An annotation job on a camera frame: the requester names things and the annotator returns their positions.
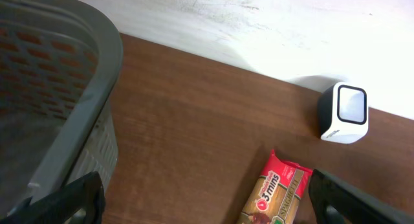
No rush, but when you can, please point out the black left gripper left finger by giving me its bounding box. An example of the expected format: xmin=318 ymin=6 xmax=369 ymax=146
xmin=1 ymin=172 xmax=105 ymax=224

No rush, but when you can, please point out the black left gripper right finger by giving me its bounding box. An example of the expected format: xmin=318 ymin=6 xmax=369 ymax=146
xmin=309 ymin=169 xmax=413 ymax=224

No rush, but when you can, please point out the red spaghetti packet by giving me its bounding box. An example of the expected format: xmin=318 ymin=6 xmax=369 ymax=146
xmin=237 ymin=150 xmax=313 ymax=224

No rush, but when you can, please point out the white barcode scanner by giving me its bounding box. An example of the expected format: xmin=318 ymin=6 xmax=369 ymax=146
xmin=317 ymin=82 xmax=369 ymax=144

